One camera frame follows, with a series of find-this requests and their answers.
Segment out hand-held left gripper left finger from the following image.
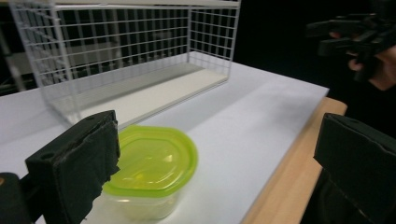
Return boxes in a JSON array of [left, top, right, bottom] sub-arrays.
[[24, 109, 121, 224]]

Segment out clear container with green lid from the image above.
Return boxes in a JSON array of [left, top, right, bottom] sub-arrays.
[[102, 124, 199, 221]]

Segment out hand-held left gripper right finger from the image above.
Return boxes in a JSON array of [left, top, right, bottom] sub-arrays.
[[313, 113, 396, 224]]

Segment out white wire shelf rack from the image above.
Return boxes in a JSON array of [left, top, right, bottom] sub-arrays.
[[8, 0, 242, 129]]

